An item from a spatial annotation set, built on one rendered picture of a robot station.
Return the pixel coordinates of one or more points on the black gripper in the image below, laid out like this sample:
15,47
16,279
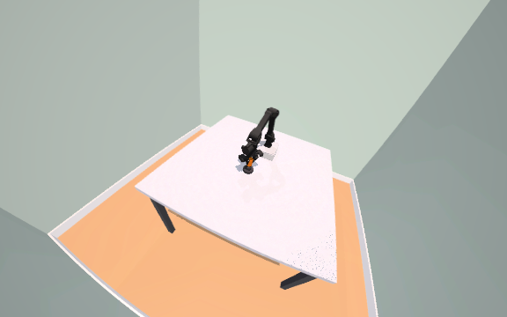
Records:
254,154

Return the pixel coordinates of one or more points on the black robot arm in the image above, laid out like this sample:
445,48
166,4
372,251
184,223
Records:
271,114

